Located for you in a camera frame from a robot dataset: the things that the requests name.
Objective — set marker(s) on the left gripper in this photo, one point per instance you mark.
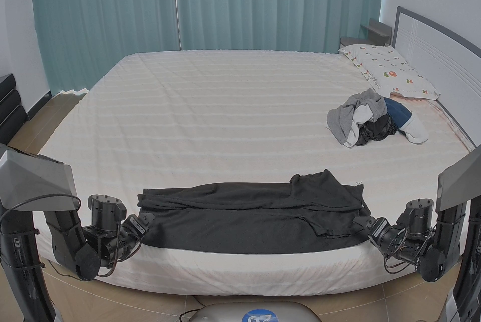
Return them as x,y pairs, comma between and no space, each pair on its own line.
128,244

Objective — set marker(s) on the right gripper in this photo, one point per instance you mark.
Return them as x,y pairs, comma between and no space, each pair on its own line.
389,245

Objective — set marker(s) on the black T-shirt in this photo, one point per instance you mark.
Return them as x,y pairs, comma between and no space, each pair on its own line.
244,222

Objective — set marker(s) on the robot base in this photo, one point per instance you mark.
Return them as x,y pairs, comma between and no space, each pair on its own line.
225,315

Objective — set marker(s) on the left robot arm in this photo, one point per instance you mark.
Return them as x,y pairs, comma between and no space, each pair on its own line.
67,237

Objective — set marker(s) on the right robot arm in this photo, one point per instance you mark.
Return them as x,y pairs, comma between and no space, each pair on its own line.
451,230

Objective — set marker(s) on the pile of clothes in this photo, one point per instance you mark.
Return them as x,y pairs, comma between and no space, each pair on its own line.
349,117

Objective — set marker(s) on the bed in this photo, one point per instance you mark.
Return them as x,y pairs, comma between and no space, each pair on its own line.
225,117

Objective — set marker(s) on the white printed pillow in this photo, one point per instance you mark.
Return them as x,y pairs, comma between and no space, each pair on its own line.
390,68

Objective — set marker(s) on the black chest of drawers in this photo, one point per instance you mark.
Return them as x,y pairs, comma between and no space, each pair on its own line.
11,106

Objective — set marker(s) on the grey bedside table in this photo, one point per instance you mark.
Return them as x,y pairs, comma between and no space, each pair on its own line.
375,29

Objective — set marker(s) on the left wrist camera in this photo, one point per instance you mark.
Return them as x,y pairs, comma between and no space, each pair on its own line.
139,227

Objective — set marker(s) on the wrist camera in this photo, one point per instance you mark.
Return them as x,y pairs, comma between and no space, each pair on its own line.
139,227
378,227

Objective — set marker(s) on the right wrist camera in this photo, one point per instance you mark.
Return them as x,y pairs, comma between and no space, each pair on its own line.
378,227

